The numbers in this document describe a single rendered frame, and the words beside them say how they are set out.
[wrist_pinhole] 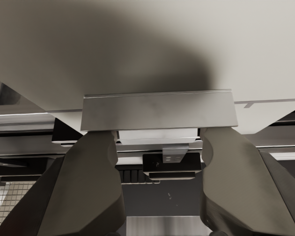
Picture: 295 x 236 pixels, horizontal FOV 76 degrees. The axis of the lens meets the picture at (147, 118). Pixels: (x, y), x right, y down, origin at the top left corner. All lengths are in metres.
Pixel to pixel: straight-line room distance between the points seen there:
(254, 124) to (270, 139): 0.33
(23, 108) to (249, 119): 0.24
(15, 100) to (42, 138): 0.25
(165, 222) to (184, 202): 0.51
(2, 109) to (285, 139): 0.53
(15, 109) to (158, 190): 0.56
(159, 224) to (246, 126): 0.13
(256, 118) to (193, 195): 0.57
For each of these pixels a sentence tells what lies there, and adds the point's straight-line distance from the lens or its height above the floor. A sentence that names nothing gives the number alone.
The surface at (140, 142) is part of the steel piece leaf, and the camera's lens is 0.22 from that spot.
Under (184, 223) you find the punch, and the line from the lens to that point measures 0.22.
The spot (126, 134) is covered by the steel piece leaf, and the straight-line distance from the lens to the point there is 0.19.
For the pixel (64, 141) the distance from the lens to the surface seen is 0.24.
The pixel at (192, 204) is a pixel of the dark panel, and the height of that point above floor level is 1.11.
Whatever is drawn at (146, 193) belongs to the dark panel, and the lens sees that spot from 0.72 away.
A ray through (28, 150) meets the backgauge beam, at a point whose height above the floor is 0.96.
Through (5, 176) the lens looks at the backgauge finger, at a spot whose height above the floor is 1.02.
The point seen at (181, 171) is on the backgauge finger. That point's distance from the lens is 0.40.
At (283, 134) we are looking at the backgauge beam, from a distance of 0.54.
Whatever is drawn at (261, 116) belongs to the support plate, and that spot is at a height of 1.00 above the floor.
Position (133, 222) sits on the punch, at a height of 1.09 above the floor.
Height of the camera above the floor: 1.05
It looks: 20 degrees down
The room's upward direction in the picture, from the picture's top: 179 degrees clockwise
